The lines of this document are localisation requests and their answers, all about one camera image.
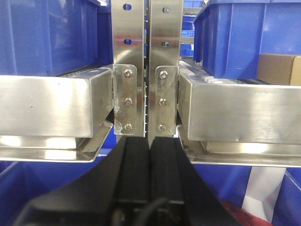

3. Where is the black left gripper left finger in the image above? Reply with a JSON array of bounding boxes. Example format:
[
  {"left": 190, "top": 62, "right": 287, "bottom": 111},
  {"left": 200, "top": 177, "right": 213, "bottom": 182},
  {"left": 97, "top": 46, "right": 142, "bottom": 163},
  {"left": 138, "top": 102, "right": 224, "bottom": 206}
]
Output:
[{"left": 14, "top": 137, "right": 150, "bottom": 226}]

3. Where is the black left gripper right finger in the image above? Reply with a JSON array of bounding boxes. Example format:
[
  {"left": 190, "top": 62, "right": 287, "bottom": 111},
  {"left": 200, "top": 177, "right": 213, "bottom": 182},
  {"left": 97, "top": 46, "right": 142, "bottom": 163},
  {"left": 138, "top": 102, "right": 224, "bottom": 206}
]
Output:
[{"left": 149, "top": 137, "right": 239, "bottom": 226}]

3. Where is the brown cardboard box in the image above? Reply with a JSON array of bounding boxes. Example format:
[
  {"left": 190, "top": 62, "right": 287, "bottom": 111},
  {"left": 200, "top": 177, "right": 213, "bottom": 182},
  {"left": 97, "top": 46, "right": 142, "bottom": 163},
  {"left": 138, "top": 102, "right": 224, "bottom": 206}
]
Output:
[{"left": 257, "top": 54, "right": 301, "bottom": 86}]

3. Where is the stainless steel shelf beam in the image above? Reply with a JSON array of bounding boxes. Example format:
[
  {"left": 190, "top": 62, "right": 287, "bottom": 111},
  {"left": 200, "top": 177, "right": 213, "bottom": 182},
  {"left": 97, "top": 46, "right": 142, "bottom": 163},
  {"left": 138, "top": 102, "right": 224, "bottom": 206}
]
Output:
[{"left": 178, "top": 73, "right": 301, "bottom": 167}]

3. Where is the left stainless shelf beam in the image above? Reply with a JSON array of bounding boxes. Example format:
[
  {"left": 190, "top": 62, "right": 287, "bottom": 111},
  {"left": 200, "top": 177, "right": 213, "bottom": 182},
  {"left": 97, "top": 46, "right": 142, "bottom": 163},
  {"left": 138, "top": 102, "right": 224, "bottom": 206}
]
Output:
[{"left": 0, "top": 68, "right": 113, "bottom": 162}]

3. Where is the blue bin upper shelf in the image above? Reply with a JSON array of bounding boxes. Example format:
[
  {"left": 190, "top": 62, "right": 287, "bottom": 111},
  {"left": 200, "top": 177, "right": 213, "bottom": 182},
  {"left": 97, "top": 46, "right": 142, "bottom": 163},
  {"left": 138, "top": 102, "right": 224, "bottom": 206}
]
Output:
[{"left": 194, "top": 0, "right": 301, "bottom": 79}]

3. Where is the perforated steel shelf upright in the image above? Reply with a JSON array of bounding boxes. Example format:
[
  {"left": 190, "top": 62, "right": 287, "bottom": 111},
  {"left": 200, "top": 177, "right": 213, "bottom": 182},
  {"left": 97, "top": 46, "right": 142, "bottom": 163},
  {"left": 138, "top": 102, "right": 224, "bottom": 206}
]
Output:
[{"left": 111, "top": 0, "right": 144, "bottom": 137}]

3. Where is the red mesh bag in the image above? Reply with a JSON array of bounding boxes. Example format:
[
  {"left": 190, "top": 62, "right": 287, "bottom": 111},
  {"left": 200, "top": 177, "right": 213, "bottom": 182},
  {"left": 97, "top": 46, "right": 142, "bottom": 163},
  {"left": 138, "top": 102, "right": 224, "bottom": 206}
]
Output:
[{"left": 221, "top": 200, "right": 272, "bottom": 226}]

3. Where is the blue bin with red mesh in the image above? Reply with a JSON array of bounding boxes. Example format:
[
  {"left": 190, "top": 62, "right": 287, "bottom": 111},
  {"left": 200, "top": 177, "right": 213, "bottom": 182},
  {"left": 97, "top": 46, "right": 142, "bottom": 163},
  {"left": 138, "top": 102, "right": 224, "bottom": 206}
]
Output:
[{"left": 0, "top": 143, "right": 301, "bottom": 226}]

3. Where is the roller track strip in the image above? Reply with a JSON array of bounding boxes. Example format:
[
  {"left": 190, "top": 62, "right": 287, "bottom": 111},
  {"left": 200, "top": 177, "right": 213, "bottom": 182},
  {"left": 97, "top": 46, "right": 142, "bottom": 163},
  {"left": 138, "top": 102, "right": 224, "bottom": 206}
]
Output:
[{"left": 179, "top": 61, "right": 268, "bottom": 85}]

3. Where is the blue bin upper left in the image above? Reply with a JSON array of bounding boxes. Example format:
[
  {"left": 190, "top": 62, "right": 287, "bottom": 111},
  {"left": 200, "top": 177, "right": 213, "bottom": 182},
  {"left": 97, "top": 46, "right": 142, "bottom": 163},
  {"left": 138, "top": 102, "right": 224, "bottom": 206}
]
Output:
[{"left": 0, "top": 0, "right": 113, "bottom": 76}]

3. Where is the right perforated steel upright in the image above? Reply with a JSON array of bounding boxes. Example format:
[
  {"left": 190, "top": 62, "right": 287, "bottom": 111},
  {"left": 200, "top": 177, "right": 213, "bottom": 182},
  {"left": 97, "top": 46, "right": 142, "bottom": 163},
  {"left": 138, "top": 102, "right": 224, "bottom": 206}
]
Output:
[{"left": 148, "top": 0, "right": 183, "bottom": 140}]

